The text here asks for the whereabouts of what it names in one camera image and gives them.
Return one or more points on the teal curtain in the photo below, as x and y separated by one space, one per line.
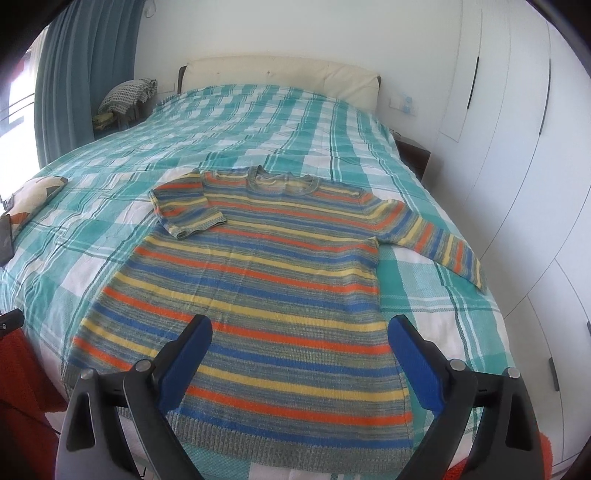
83 69

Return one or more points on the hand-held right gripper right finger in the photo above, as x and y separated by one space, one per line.
415 360

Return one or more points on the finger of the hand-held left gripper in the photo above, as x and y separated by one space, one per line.
11 321

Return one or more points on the green folded cloth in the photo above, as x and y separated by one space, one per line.
102 120

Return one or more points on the striped knit sweater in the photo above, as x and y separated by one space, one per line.
277 286

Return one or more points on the orange rug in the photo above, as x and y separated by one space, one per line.
27 378

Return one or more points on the patterned cushion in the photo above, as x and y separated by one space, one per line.
37 198

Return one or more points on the white wall socket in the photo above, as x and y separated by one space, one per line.
405 104

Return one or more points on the black smartphone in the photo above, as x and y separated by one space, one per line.
5 240

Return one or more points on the cream padded headboard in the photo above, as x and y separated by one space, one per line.
277 76

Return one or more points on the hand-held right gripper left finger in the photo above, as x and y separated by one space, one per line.
184 364

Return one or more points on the dark wooden nightstand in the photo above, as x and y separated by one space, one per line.
131 117
415 154

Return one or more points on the folded patterned blanket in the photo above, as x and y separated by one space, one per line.
127 92

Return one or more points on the black window railing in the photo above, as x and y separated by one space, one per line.
16 110

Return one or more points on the green checked bedspread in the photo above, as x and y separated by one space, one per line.
323 129

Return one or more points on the white wardrobe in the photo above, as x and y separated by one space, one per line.
508 161

